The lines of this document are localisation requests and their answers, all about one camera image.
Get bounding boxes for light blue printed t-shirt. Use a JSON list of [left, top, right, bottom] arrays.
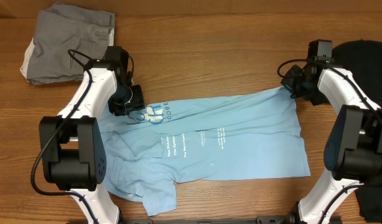
[[99, 87, 310, 216]]

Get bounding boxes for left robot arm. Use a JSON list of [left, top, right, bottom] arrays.
[[30, 46, 145, 224]]

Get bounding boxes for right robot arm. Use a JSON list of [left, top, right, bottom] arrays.
[[257, 39, 382, 223]]

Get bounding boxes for black garment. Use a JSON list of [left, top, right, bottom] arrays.
[[332, 40, 382, 223]]

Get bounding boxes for folded grey shorts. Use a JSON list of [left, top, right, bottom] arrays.
[[20, 2, 115, 85]]

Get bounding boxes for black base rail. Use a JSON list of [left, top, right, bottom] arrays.
[[119, 216, 286, 224]]

